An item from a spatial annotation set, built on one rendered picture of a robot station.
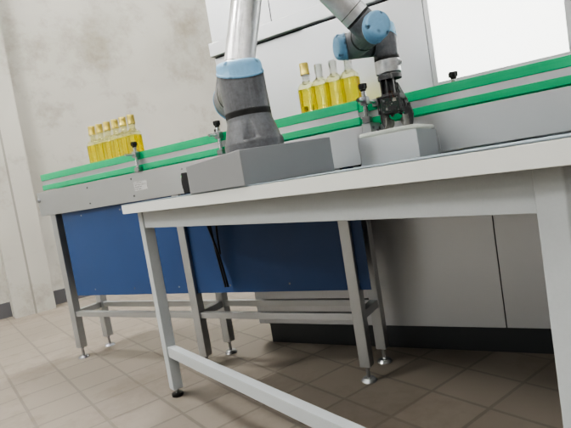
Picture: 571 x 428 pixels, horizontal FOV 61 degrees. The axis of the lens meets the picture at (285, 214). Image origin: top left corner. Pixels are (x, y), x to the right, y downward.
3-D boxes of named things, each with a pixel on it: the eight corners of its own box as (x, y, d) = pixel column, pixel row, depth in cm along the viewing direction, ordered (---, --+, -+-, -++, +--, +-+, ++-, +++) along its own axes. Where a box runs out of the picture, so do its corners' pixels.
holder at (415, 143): (443, 153, 155) (439, 128, 155) (420, 156, 132) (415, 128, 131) (391, 161, 164) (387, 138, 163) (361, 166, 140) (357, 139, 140)
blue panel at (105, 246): (387, 276, 181) (370, 163, 178) (370, 290, 166) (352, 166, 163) (105, 286, 263) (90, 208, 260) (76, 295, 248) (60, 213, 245)
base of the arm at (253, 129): (253, 147, 113) (245, 104, 112) (214, 158, 124) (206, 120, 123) (296, 142, 124) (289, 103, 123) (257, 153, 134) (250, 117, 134)
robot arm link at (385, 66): (378, 65, 151) (404, 59, 147) (381, 80, 151) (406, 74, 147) (370, 62, 144) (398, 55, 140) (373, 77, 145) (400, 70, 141)
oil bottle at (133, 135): (149, 172, 233) (138, 114, 231) (140, 173, 228) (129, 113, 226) (140, 174, 236) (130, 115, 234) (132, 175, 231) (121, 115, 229)
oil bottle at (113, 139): (132, 176, 239) (121, 118, 237) (123, 177, 234) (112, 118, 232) (125, 177, 242) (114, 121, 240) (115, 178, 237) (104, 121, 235)
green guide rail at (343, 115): (361, 124, 160) (358, 100, 160) (360, 124, 159) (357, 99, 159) (44, 190, 251) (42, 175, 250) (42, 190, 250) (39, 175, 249)
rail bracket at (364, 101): (383, 122, 165) (377, 85, 164) (365, 121, 151) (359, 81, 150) (375, 124, 167) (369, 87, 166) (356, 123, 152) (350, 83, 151)
